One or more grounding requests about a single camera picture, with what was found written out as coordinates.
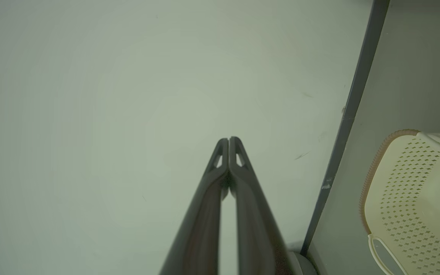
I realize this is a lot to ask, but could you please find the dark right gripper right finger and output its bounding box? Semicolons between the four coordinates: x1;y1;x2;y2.
228;136;295;275

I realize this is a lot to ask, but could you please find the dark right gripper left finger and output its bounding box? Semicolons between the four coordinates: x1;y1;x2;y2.
159;138;230;275

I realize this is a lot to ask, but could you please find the white plastic laundry basket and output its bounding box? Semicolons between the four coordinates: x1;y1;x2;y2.
359;129;440;275

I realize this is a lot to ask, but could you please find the black baseboard strip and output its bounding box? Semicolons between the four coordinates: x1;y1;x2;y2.
300;0;390;256

